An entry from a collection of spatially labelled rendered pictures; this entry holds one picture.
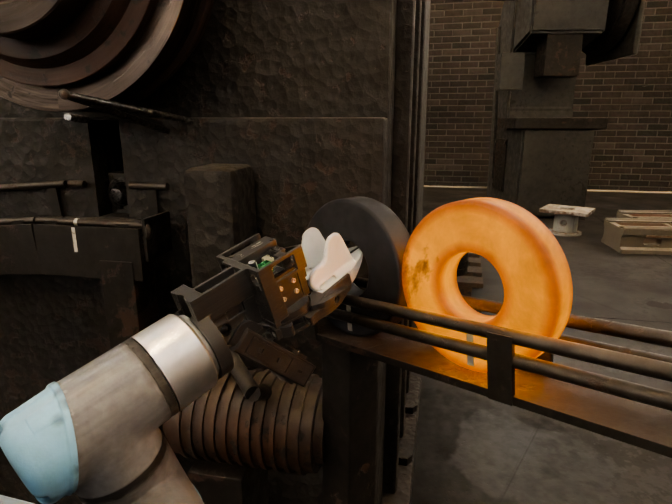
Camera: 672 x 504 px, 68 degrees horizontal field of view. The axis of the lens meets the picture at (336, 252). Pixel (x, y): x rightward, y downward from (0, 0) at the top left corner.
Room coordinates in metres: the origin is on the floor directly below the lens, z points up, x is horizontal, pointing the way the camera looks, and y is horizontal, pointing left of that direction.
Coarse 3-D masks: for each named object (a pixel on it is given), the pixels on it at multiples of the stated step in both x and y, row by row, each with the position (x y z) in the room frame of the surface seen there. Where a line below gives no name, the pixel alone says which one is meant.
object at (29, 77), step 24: (96, 0) 0.71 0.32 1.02; (120, 0) 0.72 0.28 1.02; (144, 0) 0.72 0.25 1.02; (72, 24) 0.72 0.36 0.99; (96, 24) 0.72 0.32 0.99; (120, 24) 0.73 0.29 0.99; (144, 24) 0.74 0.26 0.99; (0, 48) 0.75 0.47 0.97; (24, 48) 0.74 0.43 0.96; (48, 48) 0.73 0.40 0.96; (72, 48) 0.73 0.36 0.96; (96, 48) 0.74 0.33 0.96; (120, 48) 0.73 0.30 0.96; (0, 72) 0.77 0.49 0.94; (24, 72) 0.76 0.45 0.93; (48, 72) 0.76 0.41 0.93; (72, 72) 0.75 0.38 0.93; (96, 72) 0.74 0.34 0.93
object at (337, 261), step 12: (336, 240) 0.49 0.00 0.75; (324, 252) 0.48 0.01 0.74; (336, 252) 0.49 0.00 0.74; (348, 252) 0.51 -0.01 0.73; (360, 252) 0.53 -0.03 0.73; (324, 264) 0.48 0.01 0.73; (336, 264) 0.49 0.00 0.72; (348, 264) 0.50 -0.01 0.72; (360, 264) 0.52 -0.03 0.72; (312, 276) 0.47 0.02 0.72; (324, 276) 0.48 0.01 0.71; (336, 276) 0.49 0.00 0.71; (312, 288) 0.47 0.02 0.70; (324, 288) 0.47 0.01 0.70
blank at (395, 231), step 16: (320, 208) 0.56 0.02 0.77; (336, 208) 0.54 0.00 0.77; (352, 208) 0.52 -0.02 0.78; (368, 208) 0.51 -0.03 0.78; (384, 208) 0.52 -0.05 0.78; (320, 224) 0.56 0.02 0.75; (336, 224) 0.54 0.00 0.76; (352, 224) 0.52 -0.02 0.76; (368, 224) 0.51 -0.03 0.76; (384, 224) 0.49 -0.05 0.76; (400, 224) 0.51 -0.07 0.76; (352, 240) 0.52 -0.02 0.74; (368, 240) 0.51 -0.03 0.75; (384, 240) 0.49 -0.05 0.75; (400, 240) 0.49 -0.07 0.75; (368, 256) 0.51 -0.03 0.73; (384, 256) 0.49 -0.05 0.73; (400, 256) 0.48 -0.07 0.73; (368, 272) 0.51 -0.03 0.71; (384, 272) 0.49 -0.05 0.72; (400, 272) 0.48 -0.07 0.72; (352, 288) 0.55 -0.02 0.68; (368, 288) 0.51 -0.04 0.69; (384, 288) 0.49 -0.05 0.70; (400, 288) 0.48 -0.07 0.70; (400, 304) 0.48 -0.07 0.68; (336, 320) 0.54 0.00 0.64; (400, 320) 0.50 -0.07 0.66
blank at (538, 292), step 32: (448, 224) 0.43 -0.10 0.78; (480, 224) 0.41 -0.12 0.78; (512, 224) 0.39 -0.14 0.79; (416, 256) 0.46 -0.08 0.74; (448, 256) 0.43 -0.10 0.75; (512, 256) 0.39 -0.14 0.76; (544, 256) 0.37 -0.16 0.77; (416, 288) 0.46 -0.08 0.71; (448, 288) 0.45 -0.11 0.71; (512, 288) 0.39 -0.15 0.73; (544, 288) 0.37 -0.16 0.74; (480, 320) 0.42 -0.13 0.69; (512, 320) 0.38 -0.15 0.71; (544, 320) 0.37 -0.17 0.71; (448, 352) 0.43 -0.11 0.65
